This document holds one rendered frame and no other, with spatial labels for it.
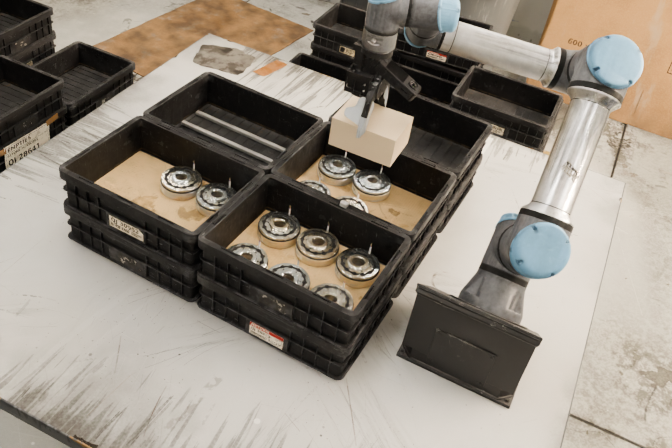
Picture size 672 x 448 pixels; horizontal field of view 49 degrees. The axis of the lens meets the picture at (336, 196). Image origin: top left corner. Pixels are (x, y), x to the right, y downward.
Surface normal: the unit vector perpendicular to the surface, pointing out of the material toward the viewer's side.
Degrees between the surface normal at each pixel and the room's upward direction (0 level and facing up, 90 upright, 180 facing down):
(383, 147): 90
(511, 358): 90
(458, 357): 90
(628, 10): 80
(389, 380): 0
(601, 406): 0
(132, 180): 0
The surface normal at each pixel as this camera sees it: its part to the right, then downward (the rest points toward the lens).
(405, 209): 0.14, -0.77
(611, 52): 0.10, -0.15
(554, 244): 0.00, 0.10
